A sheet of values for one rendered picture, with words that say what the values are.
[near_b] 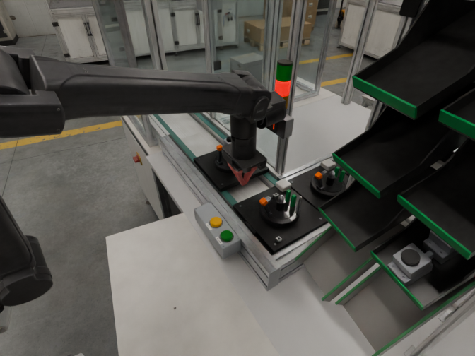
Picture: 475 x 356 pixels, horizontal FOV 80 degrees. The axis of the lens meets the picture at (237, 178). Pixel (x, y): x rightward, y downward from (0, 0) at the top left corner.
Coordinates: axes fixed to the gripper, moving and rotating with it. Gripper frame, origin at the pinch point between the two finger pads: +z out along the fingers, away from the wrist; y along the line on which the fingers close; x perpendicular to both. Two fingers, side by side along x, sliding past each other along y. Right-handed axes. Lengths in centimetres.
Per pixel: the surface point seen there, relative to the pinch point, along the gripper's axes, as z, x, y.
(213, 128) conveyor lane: 30, -28, 73
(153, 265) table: 37.1, 26.3, 16.1
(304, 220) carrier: 27.2, -22.9, -2.5
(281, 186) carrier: 25.4, -26.1, 14.0
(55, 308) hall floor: 122, 84, 81
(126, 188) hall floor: 124, 18, 168
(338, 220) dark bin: 4.1, -13.7, -20.0
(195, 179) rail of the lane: 27.8, -1.3, 38.6
